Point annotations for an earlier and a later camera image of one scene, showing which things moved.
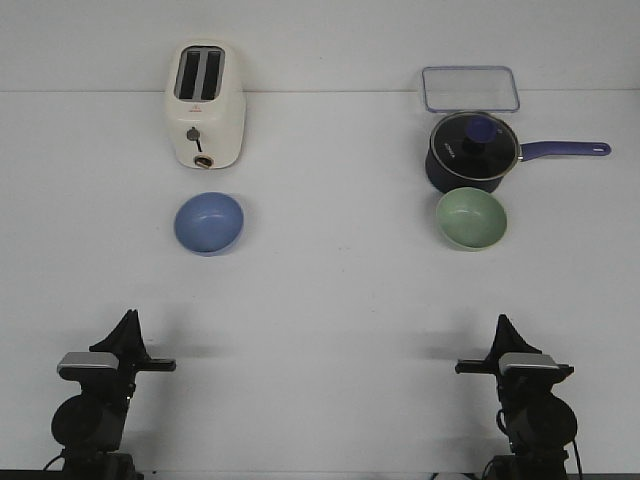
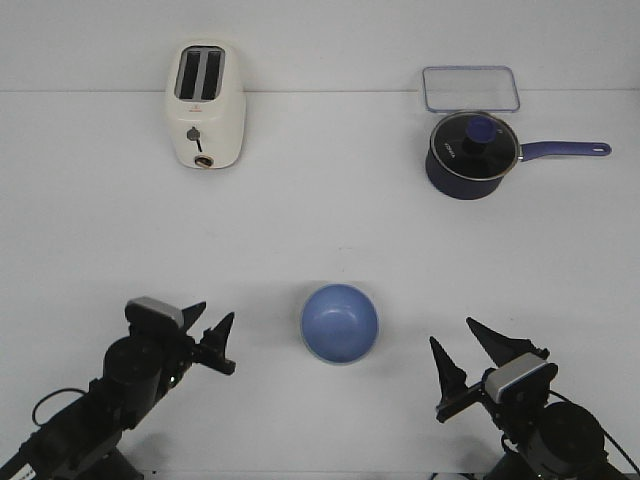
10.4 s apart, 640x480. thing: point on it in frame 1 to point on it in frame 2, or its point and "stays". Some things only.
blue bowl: [209, 223] to [339, 324]
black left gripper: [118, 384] to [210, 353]
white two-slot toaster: [205, 103] stays
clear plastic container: [470, 89] stays
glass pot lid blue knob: [475, 146] stays
